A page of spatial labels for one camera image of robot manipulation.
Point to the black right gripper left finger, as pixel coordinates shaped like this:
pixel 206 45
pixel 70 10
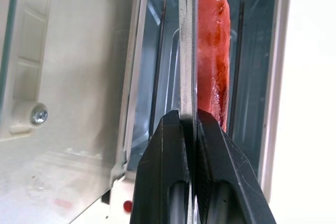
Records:
pixel 160 169

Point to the red sausage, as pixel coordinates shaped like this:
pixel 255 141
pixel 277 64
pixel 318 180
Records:
pixel 214 51

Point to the silver metal baking tray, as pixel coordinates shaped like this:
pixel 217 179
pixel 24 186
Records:
pixel 187 51

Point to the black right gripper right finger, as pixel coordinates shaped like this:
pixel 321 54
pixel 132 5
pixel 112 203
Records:
pixel 231 171

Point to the cream toaster oven door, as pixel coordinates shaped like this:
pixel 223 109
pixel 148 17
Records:
pixel 78 77

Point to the cream toaster oven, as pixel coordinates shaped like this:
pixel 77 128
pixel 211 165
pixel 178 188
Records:
pixel 262 77

